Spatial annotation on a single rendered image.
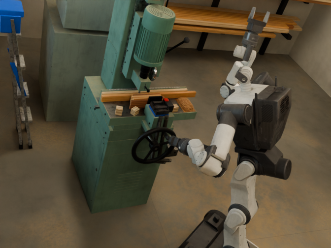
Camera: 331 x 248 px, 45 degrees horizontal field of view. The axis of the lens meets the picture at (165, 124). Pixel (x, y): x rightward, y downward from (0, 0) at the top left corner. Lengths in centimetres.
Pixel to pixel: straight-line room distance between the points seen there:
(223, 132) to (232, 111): 12
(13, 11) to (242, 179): 172
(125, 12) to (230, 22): 262
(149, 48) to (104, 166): 84
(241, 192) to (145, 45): 101
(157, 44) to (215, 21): 258
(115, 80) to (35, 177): 102
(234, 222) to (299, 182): 161
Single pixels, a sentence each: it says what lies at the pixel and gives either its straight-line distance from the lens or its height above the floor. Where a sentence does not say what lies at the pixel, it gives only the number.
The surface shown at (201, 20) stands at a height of 61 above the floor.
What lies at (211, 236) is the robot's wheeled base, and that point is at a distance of 290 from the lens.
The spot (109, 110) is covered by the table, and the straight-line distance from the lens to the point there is 242.
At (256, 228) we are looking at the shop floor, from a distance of 338.
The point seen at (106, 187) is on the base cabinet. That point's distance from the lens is 282.
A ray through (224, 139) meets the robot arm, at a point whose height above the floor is 127.
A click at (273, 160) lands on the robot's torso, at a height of 108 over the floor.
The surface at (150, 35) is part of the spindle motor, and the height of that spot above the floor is 139.
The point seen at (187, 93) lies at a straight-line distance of 272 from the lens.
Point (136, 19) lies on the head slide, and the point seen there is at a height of 139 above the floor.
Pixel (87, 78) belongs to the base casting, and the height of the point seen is 80.
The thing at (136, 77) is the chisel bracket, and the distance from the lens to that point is 249.
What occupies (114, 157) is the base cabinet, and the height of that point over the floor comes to 57.
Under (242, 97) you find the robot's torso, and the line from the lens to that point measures 207.
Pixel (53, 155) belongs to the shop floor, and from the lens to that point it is 337.
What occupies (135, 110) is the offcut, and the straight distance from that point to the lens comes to 242.
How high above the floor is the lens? 237
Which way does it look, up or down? 37 degrees down
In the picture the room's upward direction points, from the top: 18 degrees clockwise
